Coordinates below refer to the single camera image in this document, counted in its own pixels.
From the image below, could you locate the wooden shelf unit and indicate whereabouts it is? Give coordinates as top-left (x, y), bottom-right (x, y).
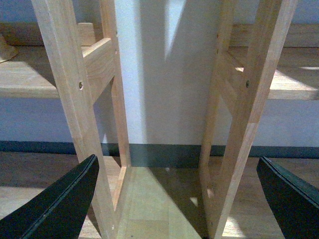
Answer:
top-left (0, 0), bottom-right (131, 239)
top-left (198, 0), bottom-right (319, 239)

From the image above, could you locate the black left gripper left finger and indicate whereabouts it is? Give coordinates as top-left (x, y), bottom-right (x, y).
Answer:
top-left (0, 154), bottom-right (99, 239)

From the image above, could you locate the left wooden shelf unit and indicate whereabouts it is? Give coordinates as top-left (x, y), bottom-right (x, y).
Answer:
top-left (0, 0), bottom-right (131, 239)

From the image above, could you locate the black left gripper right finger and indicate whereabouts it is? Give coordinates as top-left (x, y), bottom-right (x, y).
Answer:
top-left (256, 157), bottom-right (319, 239)

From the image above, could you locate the right wooden shelf unit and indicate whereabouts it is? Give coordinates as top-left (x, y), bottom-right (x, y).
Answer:
top-left (198, 0), bottom-right (319, 239)

